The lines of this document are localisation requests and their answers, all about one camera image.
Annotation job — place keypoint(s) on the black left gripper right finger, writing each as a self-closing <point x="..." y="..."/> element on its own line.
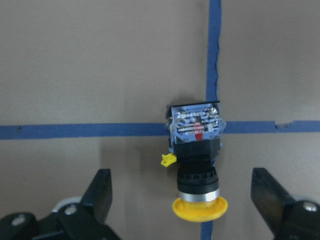
<point x="272" y="201"/>

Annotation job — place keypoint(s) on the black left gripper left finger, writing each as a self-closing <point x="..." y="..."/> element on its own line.
<point x="97" y="199"/>

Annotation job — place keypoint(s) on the yellow push button switch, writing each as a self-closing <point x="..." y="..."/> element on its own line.
<point x="194" y="142"/>

